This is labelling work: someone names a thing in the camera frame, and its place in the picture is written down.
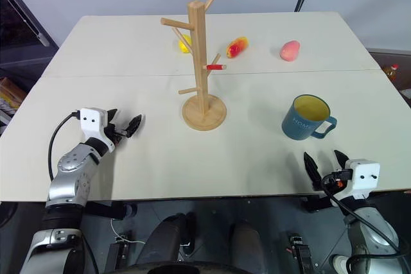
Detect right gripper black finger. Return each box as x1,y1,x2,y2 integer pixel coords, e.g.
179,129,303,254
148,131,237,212
333,149,350,171
303,151,323,191

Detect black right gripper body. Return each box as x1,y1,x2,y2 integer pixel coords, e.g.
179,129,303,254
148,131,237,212
320,167,354,195

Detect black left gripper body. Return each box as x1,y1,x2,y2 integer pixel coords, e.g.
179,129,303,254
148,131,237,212
103,119,130,146

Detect wooden mug tree stand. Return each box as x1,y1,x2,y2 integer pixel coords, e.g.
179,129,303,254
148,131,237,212
160,0,228,132

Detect blue enamel mug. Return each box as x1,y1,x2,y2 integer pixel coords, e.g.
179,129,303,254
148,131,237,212
281,94,338,141

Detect black clamp device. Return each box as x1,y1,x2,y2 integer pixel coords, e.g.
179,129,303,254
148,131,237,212
281,230,313,274
107,230,134,272

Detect yellow lemon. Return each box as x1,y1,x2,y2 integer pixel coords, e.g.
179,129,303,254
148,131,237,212
178,34,193,54

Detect dark rounded shape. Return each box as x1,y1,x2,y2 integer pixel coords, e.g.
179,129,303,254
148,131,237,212
230,219,263,271
137,212,197,270

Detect cardboard box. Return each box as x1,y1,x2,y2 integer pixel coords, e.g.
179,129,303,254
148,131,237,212
0,76,28,108

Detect pink peach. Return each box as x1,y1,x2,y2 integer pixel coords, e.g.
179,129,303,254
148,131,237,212
279,40,302,62

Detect red yellow mango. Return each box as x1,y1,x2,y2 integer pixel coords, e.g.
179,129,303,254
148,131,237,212
226,36,250,60

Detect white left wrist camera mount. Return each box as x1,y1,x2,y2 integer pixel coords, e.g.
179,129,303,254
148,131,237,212
79,107,116,154

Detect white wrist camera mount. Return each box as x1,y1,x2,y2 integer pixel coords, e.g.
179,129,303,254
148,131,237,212
79,107,116,154
347,158,381,200

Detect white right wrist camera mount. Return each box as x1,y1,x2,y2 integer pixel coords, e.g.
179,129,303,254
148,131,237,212
347,158,381,200

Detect black table support bracket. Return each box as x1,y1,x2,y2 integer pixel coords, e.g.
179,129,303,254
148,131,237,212
301,194,335,214
80,201,139,221

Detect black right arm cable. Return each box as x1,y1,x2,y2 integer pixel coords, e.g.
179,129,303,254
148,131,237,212
322,173,407,261

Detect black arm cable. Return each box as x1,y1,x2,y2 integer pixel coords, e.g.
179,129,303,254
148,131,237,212
322,173,407,261
47,110,81,181

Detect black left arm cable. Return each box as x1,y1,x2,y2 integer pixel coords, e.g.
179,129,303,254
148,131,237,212
47,110,81,181

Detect thin white cable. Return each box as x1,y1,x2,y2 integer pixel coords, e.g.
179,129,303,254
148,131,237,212
110,218,149,246

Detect dark metal frame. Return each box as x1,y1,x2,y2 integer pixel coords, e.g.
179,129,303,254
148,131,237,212
0,0,60,74

